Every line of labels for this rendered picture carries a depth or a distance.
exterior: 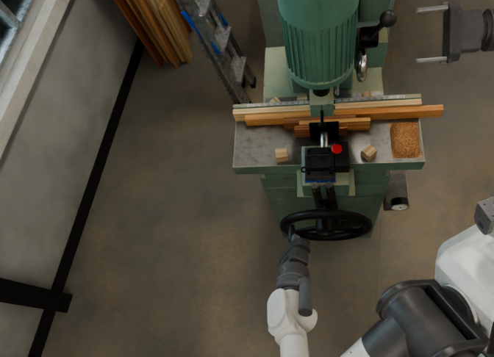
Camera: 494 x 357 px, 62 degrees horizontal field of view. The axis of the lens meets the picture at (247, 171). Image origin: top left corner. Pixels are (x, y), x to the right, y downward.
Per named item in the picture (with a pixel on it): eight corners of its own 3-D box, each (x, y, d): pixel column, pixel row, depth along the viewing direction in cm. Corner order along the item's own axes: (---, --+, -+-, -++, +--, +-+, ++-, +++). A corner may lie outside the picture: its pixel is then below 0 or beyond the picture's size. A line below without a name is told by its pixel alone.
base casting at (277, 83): (262, 188, 153) (258, 178, 144) (267, 61, 176) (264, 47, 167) (389, 185, 144) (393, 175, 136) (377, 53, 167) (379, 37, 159)
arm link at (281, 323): (291, 312, 110) (294, 357, 99) (265, 296, 108) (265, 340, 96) (308, 299, 108) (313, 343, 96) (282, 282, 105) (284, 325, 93)
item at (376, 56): (354, 69, 137) (356, 44, 126) (353, 52, 139) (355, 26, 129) (384, 67, 135) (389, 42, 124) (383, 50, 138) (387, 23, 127)
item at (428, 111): (246, 125, 142) (244, 120, 139) (247, 120, 143) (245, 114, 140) (440, 116, 131) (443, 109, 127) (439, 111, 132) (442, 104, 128)
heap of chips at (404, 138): (392, 158, 128) (393, 154, 126) (388, 123, 133) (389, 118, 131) (421, 157, 127) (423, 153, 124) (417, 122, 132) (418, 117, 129)
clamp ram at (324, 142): (310, 156, 133) (309, 143, 125) (309, 136, 136) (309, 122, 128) (339, 156, 131) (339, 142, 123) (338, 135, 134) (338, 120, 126)
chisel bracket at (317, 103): (310, 120, 129) (309, 105, 121) (310, 82, 135) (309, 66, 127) (334, 119, 128) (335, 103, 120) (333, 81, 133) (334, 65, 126)
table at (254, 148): (233, 200, 139) (229, 194, 133) (238, 121, 151) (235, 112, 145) (426, 197, 127) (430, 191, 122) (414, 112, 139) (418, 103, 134)
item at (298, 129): (295, 137, 137) (294, 130, 133) (295, 133, 138) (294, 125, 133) (347, 135, 134) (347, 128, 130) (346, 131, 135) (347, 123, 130)
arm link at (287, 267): (299, 269, 126) (298, 303, 116) (270, 257, 124) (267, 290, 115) (321, 245, 118) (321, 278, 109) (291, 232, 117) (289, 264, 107)
